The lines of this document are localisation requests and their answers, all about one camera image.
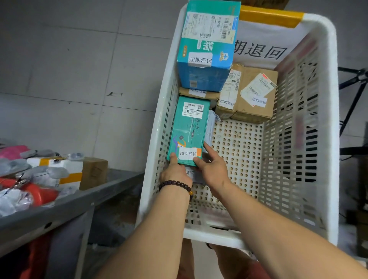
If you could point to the white plastic basket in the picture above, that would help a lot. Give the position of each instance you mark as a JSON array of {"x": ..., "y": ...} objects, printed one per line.
[{"x": 329, "y": 115}]

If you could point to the yellow tape piece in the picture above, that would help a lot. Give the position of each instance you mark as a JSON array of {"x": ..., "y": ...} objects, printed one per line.
[{"x": 270, "y": 15}]

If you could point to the person's right forearm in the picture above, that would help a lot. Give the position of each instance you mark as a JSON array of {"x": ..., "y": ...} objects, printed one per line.
[{"x": 287, "y": 238}]

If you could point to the person's right hand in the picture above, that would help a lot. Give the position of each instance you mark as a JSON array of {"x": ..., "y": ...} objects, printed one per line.
[{"x": 215, "y": 175}]

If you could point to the blue cardboard box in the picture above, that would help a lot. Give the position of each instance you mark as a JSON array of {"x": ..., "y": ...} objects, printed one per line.
[{"x": 201, "y": 77}]

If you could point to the red plastic tray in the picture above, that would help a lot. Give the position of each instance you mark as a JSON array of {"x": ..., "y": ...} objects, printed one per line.
[{"x": 40, "y": 194}]

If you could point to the person's red trouser leg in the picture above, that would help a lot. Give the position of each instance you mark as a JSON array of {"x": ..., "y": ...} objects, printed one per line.
[{"x": 258, "y": 271}]

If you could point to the open brown cardboard box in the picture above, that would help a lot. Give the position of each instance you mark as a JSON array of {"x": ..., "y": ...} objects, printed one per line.
[{"x": 95, "y": 172}]

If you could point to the brown box labelled 0227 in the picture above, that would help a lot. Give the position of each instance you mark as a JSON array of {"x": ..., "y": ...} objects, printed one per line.
[{"x": 258, "y": 112}]

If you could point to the black tripod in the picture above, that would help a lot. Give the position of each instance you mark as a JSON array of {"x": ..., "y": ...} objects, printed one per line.
[{"x": 356, "y": 95}]

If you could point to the teal box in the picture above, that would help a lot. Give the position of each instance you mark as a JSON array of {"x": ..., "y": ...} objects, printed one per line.
[{"x": 187, "y": 132}]

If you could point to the person's left forearm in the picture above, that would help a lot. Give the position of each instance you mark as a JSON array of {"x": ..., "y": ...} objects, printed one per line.
[{"x": 149, "y": 238}]

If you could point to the person's left hand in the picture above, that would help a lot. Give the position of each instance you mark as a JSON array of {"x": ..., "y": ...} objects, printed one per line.
[{"x": 176, "y": 174}]

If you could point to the grey metal rack frame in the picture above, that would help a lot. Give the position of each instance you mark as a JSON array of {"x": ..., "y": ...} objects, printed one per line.
[{"x": 72, "y": 201}]

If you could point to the white paper sign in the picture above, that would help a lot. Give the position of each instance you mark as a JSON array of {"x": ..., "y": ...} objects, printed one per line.
[{"x": 258, "y": 34}]

